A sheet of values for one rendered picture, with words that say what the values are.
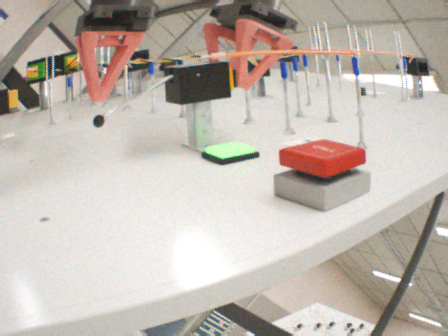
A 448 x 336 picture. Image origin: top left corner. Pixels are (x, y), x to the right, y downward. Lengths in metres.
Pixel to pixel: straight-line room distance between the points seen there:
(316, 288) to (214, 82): 10.76
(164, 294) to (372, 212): 0.16
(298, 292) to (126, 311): 10.68
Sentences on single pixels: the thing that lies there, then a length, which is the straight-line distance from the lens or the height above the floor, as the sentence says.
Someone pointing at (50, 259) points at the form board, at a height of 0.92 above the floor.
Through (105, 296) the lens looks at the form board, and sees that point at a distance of 0.25.
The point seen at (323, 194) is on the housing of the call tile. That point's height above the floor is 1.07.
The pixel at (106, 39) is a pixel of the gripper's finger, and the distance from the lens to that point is 0.48.
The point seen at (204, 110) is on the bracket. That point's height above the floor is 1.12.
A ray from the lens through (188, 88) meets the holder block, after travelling 0.51.
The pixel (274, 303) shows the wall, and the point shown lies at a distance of 10.60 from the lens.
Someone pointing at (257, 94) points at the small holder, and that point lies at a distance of 0.89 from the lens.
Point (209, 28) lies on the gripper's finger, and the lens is 0.58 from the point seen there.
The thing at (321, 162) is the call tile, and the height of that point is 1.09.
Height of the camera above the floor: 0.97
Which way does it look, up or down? 13 degrees up
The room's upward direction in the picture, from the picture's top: 37 degrees clockwise
